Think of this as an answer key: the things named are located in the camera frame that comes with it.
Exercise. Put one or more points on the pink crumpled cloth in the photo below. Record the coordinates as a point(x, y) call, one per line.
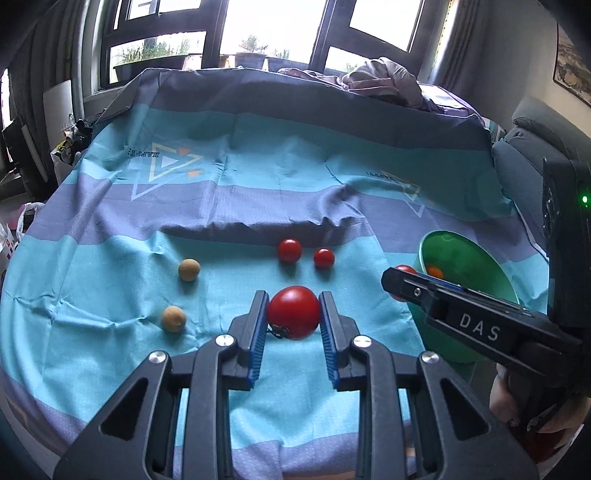
point(382, 79)

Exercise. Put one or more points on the red tomato back middle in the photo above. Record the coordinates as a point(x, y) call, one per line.
point(289, 251)

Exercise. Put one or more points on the upper tan longan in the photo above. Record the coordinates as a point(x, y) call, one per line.
point(188, 269)

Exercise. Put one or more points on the framed wall picture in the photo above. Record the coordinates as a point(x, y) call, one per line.
point(570, 72)

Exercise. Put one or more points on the right hand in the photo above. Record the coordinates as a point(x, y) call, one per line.
point(567, 420)

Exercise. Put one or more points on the orange fruit lower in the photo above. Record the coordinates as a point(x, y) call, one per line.
point(435, 271)

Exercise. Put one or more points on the striped blue tablecloth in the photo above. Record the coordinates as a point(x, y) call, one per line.
point(221, 166)

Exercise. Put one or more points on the grey sofa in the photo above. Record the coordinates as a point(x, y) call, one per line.
point(538, 133)

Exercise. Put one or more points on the green plastic bowl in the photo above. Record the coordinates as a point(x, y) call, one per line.
point(461, 261)

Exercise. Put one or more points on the red tomato back right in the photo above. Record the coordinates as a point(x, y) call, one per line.
point(324, 258)

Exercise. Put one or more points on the lower tan longan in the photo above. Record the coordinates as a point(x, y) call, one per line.
point(173, 319)

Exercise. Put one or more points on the tan longan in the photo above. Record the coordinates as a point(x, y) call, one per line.
point(173, 319)
point(188, 269)

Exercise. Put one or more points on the red cherry tomato with stem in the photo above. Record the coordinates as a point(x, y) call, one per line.
point(294, 313)

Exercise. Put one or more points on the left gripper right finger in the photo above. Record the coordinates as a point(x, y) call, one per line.
point(454, 435)

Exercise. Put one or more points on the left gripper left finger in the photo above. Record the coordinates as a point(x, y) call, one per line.
point(132, 436)

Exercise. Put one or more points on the red tomato front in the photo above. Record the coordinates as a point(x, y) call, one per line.
point(403, 272)

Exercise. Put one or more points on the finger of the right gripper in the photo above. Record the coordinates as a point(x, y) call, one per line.
point(440, 300)

